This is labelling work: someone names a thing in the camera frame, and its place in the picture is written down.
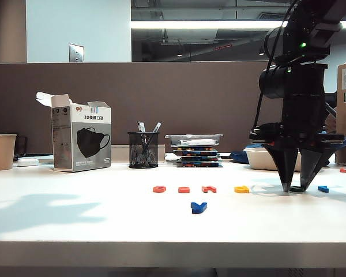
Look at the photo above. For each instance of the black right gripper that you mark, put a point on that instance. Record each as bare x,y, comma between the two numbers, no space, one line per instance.
304,121

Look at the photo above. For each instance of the white blue card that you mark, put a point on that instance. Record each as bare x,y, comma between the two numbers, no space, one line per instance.
170,157

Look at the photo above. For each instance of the black mesh pen holder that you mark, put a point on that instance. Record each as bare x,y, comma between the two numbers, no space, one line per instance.
143,155

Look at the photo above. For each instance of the beige pulp food tray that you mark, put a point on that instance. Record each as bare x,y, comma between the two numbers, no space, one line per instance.
259,160

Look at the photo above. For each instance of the grey angled metal bracket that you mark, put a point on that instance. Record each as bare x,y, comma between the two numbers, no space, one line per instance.
331,111

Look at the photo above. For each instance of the red letter s magnet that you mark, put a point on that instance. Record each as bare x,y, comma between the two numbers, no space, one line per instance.
184,190

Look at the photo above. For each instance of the beige round column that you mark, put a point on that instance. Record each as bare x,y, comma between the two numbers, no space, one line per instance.
11,31

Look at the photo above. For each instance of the orange letter c magnet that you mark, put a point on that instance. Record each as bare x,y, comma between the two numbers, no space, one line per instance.
159,189

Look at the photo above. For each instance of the silver black pen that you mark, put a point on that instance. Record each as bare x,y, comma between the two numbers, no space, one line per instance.
140,127
156,127

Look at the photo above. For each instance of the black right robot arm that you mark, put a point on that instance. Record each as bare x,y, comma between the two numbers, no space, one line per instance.
302,29

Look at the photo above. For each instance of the letter magnet pack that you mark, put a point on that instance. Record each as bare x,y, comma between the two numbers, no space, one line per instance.
196,150
199,159
199,164

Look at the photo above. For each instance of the green letter e magnet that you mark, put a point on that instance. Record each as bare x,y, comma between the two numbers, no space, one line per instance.
296,189

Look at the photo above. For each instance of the person in brown shirt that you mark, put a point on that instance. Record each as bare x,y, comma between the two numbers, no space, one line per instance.
331,124

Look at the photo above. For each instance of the blue letter y magnet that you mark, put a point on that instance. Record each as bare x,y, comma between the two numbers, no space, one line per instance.
198,207

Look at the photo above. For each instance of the red led ceiling sign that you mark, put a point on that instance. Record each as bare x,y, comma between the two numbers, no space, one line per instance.
223,47

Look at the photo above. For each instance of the brown paper cup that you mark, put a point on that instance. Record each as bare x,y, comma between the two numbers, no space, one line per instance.
1,152

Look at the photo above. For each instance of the black bar wrist camera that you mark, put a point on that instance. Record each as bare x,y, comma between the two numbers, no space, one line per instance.
265,130

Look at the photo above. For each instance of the grey white face mask box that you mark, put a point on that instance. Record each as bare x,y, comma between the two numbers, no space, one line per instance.
89,138

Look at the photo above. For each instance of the light blue letter magnet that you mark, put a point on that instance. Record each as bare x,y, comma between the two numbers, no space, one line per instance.
323,189

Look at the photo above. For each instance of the brown fabric desk partition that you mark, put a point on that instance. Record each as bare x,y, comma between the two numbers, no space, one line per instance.
161,95

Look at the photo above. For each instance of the yellow letter d magnet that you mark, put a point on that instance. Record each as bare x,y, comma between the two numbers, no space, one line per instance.
241,190

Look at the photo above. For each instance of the white earbud case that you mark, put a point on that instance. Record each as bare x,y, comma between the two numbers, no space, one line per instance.
27,162

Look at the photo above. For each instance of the orange letter n magnet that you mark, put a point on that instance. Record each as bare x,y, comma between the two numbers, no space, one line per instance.
209,190

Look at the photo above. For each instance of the silver wall switch plate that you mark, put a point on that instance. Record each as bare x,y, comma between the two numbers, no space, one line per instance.
75,53

